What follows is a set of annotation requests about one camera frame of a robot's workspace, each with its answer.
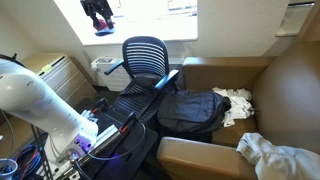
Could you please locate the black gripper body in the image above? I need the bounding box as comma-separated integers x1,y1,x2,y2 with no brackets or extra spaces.
79,0,114,18

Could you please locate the grey backpack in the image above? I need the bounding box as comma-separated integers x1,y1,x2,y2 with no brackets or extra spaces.
156,89,232,134

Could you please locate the black slatted office chair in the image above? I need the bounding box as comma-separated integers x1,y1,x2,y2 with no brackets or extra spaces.
104,35,180,129

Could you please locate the red and blue cap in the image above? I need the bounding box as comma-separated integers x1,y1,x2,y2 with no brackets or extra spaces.
93,18,117,37

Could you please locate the beige filing cabinet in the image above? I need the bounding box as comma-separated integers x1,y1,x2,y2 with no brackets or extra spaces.
21,52,98,108

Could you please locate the yellow sticky note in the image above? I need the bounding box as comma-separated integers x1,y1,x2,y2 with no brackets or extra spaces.
40,63,54,74

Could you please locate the black clamp with red tip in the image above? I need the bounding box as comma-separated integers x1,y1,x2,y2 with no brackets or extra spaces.
119,111,138,134
90,97,110,115

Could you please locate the black robot table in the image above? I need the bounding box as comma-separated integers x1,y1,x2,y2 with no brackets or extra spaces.
73,96,159,180

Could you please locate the black metal stand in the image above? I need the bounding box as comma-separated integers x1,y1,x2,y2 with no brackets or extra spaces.
30,124,54,180

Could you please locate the white crumpled cloth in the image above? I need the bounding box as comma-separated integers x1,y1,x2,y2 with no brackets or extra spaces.
212,87,256,128

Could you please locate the white cup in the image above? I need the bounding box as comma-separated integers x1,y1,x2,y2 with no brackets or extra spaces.
0,158,18,180

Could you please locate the white window blind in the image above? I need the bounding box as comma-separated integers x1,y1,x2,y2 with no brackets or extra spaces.
275,1,316,38

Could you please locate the tan leather armchair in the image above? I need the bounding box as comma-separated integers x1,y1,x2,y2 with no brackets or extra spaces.
156,39,320,180

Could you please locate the light grey garment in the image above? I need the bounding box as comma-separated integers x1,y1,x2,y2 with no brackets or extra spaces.
235,132,320,180

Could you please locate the aluminium mounting rail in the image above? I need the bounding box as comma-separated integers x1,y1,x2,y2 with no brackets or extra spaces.
53,109,123,180

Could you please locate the thin grey cable loop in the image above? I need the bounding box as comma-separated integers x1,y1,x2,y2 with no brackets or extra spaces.
84,122,148,162

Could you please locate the blue and red cable bundle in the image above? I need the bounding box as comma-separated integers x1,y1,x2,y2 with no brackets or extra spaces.
8,141,46,180

